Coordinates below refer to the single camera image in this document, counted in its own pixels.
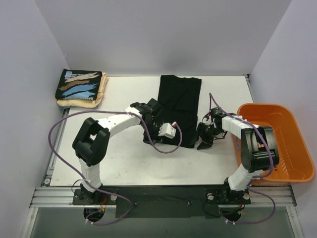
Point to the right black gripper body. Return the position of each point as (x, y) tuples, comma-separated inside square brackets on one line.
[(205, 134)]

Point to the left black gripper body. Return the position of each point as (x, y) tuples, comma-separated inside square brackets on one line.
[(152, 134)]

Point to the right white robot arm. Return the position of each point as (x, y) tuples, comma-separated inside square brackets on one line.
[(258, 148)]

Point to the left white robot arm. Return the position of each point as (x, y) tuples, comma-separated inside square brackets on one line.
[(91, 142)]

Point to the orange plastic basket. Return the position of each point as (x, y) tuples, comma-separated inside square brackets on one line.
[(295, 163)]

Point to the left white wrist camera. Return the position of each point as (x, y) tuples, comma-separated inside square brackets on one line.
[(168, 130)]

